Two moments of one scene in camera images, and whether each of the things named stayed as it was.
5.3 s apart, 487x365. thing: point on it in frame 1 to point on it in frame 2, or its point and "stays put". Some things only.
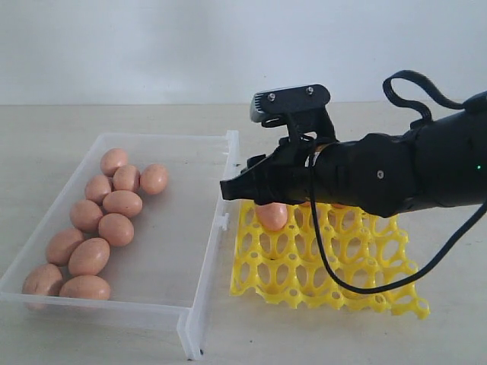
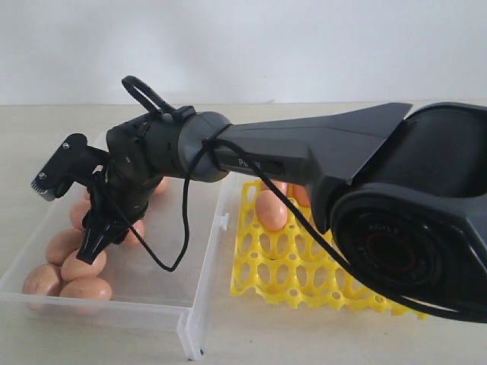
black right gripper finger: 261,183 to 102,229
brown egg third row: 85,216 stays put
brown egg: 272,216 stays put
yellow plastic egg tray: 284,264 stays put
